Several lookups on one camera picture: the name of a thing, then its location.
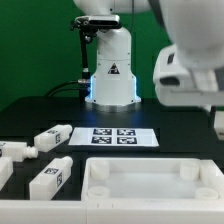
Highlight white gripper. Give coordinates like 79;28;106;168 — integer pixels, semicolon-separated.
155;85;224;106

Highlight white desk tabletop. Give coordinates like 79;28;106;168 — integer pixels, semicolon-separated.
81;157;224;201

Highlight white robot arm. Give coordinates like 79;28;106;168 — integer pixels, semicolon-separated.
73;0;224;111

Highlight white fiducial marker sheet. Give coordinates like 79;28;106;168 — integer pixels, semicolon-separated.
69;127;159;147

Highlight white left border block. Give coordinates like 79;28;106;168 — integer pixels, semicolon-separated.
0;157;13;191

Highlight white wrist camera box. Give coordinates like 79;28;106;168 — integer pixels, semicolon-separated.
153;45;194;89

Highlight black camera on stand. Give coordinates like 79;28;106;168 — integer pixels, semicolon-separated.
69;14;122;103

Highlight black cables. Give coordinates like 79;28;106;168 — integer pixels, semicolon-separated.
44;80;87;99

